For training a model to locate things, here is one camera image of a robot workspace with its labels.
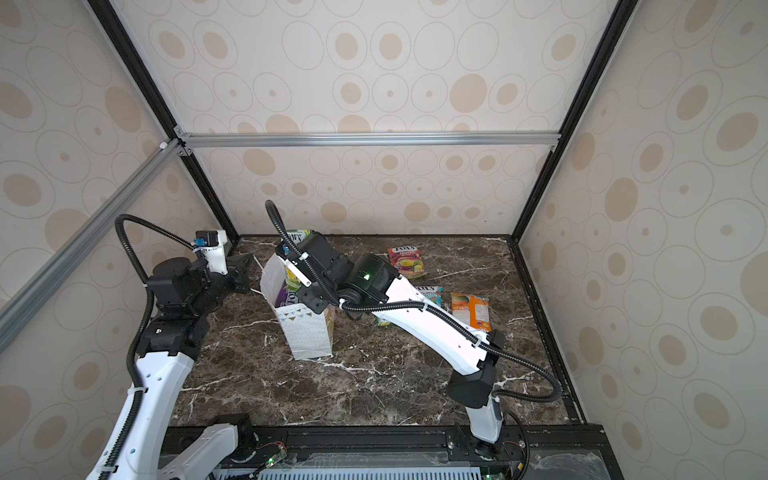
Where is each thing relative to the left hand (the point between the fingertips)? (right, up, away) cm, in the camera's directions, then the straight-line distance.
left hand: (255, 251), depth 68 cm
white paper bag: (+10, -20, +9) cm, 24 cm away
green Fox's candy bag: (+9, -6, -1) cm, 11 cm away
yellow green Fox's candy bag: (+28, -21, +26) cm, 44 cm away
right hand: (+13, -7, -2) cm, 15 cm away
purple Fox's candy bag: (0, -12, +17) cm, 21 cm away
